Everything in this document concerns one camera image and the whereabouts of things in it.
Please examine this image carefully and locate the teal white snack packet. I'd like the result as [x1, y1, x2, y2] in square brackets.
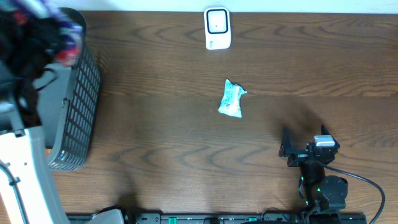
[218, 79, 247, 118]

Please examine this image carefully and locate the red blue noodle packet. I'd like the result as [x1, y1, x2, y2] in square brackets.
[9, 0, 83, 67]

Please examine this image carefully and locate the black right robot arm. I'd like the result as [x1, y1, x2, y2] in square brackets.
[279, 125, 348, 213]

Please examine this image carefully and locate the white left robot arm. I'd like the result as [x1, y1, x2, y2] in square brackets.
[1, 7, 125, 223]

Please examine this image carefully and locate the grey plastic mesh basket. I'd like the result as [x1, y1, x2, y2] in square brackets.
[30, 7, 101, 172]

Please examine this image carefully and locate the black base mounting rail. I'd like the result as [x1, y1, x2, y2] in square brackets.
[67, 212, 368, 224]

